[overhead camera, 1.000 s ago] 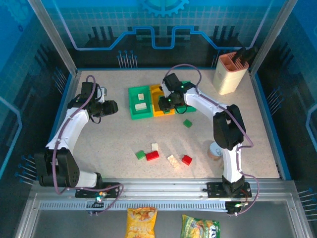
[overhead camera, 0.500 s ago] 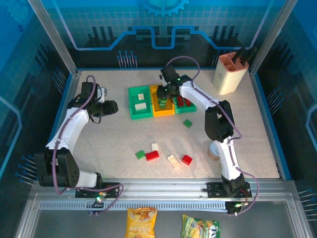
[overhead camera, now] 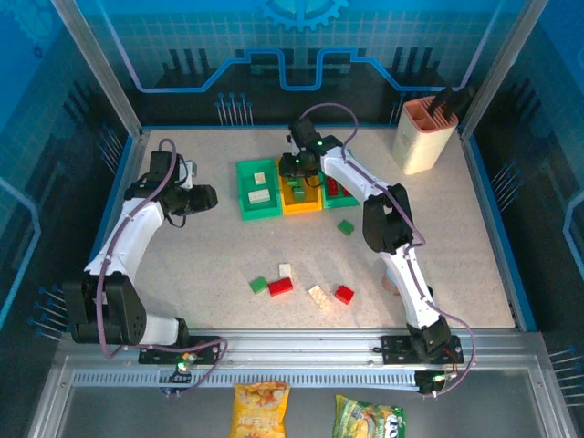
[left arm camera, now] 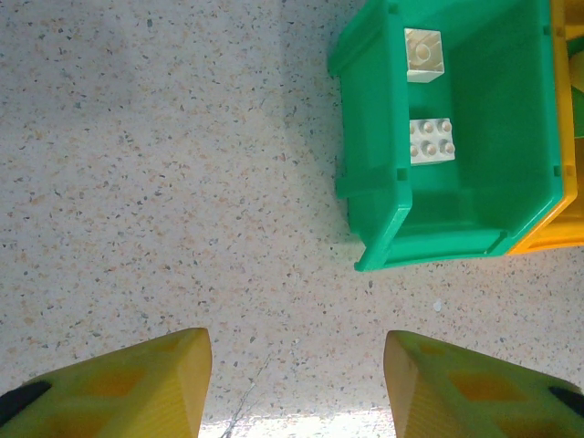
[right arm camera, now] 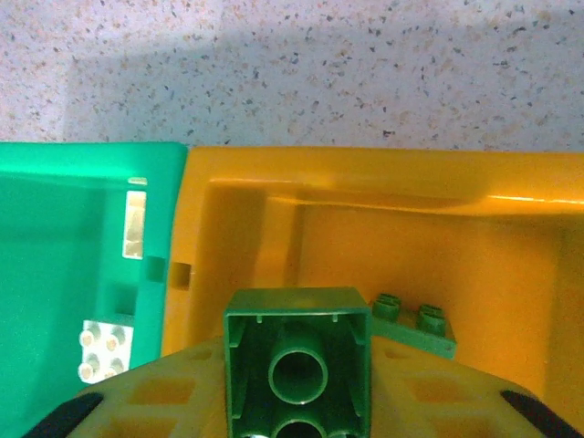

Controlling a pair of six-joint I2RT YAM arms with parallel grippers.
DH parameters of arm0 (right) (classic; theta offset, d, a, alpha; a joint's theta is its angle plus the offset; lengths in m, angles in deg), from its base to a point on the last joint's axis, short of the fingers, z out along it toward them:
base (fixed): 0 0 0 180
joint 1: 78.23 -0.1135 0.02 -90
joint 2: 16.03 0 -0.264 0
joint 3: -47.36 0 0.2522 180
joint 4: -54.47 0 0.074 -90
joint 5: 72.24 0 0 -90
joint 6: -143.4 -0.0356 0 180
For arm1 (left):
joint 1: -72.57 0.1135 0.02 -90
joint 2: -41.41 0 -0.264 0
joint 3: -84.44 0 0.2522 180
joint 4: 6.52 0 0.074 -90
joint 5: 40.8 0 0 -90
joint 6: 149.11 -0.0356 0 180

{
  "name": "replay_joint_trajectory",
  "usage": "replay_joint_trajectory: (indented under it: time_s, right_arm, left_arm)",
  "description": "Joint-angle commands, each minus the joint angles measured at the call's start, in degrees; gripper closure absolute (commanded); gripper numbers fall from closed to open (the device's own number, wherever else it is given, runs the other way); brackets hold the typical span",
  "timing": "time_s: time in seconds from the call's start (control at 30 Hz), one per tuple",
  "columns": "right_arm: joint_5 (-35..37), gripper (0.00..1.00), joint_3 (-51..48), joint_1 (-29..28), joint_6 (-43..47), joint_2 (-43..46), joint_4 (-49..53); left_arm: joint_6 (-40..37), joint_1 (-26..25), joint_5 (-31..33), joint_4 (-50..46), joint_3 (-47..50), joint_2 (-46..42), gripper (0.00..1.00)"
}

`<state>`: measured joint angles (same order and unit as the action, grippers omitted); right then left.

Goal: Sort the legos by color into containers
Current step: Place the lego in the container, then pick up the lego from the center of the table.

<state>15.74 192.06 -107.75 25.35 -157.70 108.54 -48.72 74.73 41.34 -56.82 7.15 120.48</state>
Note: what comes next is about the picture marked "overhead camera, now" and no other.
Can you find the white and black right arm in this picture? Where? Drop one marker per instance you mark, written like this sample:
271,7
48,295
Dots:
351,175

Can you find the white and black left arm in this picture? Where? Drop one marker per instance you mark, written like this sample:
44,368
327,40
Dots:
130,242

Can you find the green plastic bin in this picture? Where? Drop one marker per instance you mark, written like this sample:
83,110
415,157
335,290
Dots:
337,203
262,212

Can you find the small red lego brick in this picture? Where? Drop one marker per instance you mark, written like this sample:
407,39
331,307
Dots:
344,295
349,191
333,184

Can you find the yellow plastic bin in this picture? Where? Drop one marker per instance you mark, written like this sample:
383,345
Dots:
303,207

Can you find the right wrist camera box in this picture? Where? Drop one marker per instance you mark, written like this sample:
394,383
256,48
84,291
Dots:
290,143

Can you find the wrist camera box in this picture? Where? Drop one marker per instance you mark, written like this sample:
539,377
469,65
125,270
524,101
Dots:
290,143
191,168

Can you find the small lit circuit board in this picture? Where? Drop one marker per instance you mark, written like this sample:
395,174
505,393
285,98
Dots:
184,362
435,378

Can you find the blue table edge rail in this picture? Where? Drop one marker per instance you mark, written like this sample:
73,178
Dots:
114,182
499,228

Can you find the green chips bag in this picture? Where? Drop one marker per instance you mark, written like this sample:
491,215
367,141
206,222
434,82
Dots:
365,420

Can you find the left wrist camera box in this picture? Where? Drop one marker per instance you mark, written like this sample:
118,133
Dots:
191,168

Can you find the beige utensil holder pink rim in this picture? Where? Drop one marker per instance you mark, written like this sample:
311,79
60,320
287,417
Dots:
420,146

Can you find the small white lego brick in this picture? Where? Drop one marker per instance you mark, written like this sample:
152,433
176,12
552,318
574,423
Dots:
259,178
285,270

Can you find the aluminium frame post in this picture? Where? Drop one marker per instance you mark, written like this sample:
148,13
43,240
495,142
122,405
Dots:
98,68
502,64

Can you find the aluminium frame rail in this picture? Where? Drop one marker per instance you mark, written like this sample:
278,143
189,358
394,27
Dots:
296,347

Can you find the yellow chips bag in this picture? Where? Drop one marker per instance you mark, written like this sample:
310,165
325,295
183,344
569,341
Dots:
260,410

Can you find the long cream lego brick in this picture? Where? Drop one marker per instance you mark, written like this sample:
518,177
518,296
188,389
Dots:
319,296

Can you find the long red lego brick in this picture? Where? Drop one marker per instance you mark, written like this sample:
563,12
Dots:
280,287

